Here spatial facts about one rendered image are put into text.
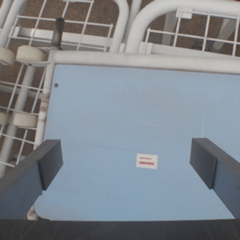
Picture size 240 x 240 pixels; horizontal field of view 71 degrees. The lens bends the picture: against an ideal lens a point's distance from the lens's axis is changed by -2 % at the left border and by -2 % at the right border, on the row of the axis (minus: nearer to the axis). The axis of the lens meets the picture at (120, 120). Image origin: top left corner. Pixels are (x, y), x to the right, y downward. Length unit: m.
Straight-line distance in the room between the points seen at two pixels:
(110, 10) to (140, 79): 0.92
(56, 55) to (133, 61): 0.17
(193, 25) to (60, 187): 1.06
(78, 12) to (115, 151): 1.08
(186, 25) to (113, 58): 0.82
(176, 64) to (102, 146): 0.22
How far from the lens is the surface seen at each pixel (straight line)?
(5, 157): 0.62
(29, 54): 0.46
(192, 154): 0.17
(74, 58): 0.42
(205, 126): 0.37
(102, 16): 1.23
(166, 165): 0.35
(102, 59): 0.39
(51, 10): 1.40
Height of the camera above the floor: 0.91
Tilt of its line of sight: 78 degrees down
